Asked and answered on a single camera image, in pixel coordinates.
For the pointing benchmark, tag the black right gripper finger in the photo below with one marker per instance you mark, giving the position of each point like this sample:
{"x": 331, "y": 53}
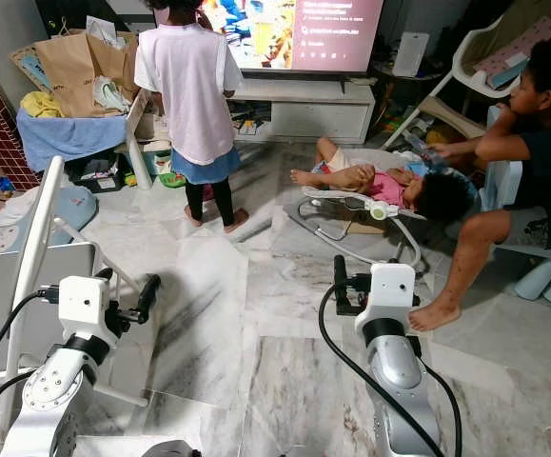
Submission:
{"x": 341, "y": 281}

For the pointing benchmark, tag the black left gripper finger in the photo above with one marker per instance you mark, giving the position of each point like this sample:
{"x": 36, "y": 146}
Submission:
{"x": 147, "y": 297}

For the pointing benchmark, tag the clear baby bottle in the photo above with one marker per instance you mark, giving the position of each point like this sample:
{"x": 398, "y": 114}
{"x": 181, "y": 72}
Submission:
{"x": 425, "y": 150}

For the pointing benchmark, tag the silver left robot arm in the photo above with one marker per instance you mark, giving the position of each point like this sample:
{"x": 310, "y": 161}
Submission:
{"x": 51, "y": 400}

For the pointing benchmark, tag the white baby bouncer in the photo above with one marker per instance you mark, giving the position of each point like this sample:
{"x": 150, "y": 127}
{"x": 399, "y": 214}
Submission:
{"x": 378, "y": 211}

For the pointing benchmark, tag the baby in pink top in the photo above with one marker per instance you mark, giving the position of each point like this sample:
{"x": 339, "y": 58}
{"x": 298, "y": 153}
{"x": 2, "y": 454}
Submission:
{"x": 384, "y": 186}

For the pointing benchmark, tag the grey white folding chair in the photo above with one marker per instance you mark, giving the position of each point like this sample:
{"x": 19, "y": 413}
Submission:
{"x": 18, "y": 286}

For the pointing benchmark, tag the white television stand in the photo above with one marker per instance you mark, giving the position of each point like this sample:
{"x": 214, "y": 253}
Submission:
{"x": 313, "y": 119}

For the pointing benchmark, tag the blue cloth cover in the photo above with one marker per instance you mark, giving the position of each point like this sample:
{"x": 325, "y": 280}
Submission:
{"x": 66, "y": 141}

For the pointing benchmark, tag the light blue plastic chair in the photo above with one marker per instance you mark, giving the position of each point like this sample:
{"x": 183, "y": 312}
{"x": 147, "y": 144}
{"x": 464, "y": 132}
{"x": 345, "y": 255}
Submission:
{"x": 503, "y": 186}

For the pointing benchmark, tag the child in white shirt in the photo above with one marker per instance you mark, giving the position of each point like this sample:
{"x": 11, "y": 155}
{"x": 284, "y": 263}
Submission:
{"x": 189, "y": 86}

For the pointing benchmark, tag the yellow cloth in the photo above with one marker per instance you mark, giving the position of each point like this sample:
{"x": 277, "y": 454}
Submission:
{"x": 40, "y": 105}

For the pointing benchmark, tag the white router box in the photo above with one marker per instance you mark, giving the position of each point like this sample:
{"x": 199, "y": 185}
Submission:
{"x": 410, "y": 55}

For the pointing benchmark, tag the brown paper bag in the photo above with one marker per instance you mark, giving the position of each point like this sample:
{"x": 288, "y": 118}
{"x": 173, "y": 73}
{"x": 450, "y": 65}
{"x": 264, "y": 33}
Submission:
{"x": 70, "y": 71}

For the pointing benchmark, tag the flat screen television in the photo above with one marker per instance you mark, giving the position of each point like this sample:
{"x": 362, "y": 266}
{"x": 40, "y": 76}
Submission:
{"x": 323, "y": 33}

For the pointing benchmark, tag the white plastic chair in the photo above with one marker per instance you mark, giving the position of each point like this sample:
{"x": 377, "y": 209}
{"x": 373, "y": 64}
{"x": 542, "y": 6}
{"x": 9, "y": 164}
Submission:
{"x": 465, "y": 62}

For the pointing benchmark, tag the pink cushion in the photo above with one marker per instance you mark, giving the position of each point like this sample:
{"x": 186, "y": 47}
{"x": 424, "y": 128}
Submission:
{"x": 518, "y": 52}

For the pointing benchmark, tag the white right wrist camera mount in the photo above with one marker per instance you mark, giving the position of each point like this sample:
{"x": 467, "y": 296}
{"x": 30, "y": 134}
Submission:
{"x": 389, "y": 290}

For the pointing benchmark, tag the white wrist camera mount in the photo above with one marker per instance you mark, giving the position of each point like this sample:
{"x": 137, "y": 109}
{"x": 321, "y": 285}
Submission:
{"x": 85, "y": 309}
{"x": 389, "y": 290}

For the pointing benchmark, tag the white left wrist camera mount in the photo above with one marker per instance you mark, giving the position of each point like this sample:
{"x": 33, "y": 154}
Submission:
{"x": 85, "y": 309}

